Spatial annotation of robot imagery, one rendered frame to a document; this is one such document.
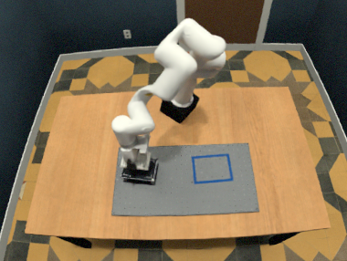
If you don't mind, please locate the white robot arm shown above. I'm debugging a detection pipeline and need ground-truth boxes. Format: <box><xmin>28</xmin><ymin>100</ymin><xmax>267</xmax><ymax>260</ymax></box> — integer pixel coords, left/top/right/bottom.
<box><xmin>111</xmin><ymin>18</ymin><xmax>226</xmax><ymax>156</ymax></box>

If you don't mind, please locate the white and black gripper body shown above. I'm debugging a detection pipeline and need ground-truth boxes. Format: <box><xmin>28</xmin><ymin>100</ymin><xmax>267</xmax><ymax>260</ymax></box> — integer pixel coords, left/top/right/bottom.
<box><xmin>121</xmin><ymin>147</ymin><xmax>138</xmax><ymax>162</ymax></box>

